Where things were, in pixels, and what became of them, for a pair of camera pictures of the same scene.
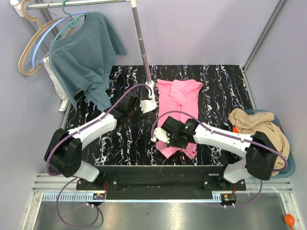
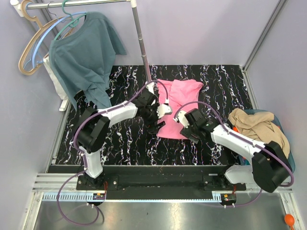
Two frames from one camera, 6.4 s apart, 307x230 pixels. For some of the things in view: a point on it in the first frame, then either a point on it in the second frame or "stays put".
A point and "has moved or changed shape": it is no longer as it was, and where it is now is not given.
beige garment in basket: (250, 122) stays put
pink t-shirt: (177, 95) has moved or changed shape
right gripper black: (171, 144) → (189, 135)
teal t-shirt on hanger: (83, 60) stays put
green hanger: (75, 21) stays put
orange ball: (289, 220) stays put
